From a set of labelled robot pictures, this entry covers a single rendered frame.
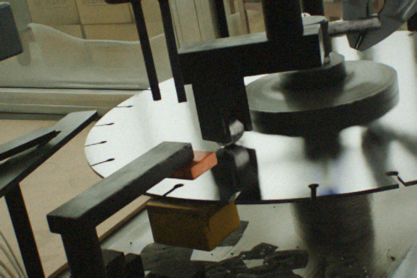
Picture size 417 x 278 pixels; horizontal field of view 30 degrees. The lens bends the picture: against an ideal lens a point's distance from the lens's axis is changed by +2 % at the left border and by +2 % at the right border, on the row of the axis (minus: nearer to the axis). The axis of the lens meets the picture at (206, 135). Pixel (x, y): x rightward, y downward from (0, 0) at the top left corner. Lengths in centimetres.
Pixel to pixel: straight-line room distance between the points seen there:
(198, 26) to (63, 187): 31
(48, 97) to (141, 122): 86
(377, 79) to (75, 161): 67
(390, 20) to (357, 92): 6
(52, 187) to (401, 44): 56
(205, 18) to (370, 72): 61
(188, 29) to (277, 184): 76
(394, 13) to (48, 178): 66
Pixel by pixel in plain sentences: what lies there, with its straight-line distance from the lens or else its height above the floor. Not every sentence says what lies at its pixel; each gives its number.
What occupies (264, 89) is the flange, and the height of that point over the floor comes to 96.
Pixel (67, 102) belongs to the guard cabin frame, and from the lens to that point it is 138.
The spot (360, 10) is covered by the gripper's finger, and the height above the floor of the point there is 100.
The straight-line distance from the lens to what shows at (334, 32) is 53.
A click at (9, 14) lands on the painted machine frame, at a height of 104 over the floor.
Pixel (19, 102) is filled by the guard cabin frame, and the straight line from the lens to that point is 147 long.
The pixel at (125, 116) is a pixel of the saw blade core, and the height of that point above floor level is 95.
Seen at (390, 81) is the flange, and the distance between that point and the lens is 52.
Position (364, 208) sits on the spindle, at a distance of 55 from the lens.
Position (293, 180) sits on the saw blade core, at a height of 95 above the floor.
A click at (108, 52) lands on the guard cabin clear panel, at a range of 130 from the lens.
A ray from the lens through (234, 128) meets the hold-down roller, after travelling 47.
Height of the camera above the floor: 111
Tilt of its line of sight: 19 degrees down
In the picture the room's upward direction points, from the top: 11 degrees counter-clockwise
